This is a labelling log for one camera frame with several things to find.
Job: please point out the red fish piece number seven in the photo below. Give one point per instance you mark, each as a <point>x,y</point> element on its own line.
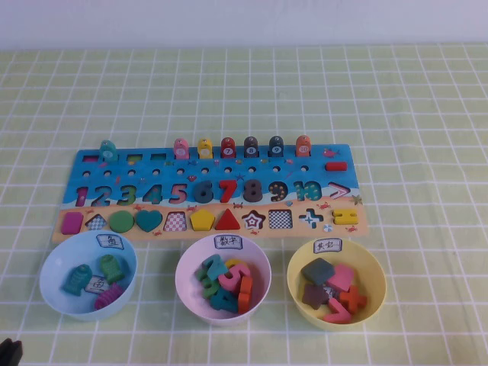
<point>228,148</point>

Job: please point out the red triangle piece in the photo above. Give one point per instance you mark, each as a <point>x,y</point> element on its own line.
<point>228,222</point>

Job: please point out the white number characters label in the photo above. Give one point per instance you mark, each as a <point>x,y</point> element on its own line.
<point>228,241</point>

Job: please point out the yellow equals sign piece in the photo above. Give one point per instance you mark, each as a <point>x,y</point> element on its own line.
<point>339,217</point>

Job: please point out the teal striped fish piece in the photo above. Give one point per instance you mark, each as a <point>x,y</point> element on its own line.
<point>76,280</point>

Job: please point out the teal number four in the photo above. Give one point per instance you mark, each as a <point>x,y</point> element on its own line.
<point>225,301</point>

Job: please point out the white fish character label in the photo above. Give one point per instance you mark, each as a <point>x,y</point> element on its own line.
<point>95,285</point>
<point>110,241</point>

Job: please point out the pink number five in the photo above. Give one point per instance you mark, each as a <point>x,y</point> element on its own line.
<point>234,280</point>

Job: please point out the light blue bowl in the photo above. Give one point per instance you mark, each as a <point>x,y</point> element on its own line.
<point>53,282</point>

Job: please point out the orange plus sign piece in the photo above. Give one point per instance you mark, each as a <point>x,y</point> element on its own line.
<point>352,297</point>

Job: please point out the red minus sign piece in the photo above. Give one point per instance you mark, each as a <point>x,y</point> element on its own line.
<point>336,166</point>

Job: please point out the blue number puzzle board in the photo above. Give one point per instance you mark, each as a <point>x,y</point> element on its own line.
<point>171,162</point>

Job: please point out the magenta striped fish piece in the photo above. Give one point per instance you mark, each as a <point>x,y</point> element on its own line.
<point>108,296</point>

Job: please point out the yellow pentagon piece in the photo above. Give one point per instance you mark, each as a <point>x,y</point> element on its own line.
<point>202,220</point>

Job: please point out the pink fish piece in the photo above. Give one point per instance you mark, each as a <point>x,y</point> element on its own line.
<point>181,149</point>

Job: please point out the yellow number piece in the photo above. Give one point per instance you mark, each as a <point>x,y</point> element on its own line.
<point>233,263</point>

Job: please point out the red greater-than sign piece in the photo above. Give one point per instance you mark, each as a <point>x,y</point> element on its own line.
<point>337,310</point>

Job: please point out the pink bowl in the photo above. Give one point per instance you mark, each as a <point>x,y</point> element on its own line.
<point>187,289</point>

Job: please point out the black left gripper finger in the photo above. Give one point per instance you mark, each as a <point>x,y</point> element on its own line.
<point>16,350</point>
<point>4,352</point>

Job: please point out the brown star piece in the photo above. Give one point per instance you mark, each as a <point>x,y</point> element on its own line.
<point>314,296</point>

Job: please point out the yellow bowl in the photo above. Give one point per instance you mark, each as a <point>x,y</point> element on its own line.
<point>375,289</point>

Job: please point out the green number three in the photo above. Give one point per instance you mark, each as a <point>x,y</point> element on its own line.
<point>207,289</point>

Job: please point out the pink trapezoid piece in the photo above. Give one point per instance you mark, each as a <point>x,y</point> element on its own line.
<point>343,277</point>

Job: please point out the orange number one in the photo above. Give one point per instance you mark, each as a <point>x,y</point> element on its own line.
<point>245,293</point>

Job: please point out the teal fish piece number two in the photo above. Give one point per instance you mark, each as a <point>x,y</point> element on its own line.
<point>107,150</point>

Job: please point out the yellow fish piece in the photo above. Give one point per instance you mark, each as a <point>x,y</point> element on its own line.
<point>205,149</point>

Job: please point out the green circle piece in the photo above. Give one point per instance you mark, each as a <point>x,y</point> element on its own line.
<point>122,221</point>

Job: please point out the orange fish piece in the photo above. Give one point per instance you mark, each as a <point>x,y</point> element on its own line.
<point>304,146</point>

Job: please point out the dark grey fish piece nine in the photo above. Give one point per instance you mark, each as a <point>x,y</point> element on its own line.
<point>276,147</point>

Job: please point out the magenta rectangle piece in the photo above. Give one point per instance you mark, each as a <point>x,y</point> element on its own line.
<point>72,223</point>

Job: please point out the green striped fish piece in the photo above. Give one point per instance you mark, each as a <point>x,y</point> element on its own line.
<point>113,268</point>

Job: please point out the teal heart piece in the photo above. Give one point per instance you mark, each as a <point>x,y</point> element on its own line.
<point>148,219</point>

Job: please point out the dark grey number six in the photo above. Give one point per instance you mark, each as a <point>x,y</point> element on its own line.
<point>200,194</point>

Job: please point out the green checked tablecloth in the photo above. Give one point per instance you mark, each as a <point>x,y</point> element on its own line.
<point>244,95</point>

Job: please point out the grey green diamond piece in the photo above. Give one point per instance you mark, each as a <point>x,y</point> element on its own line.
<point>317,270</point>

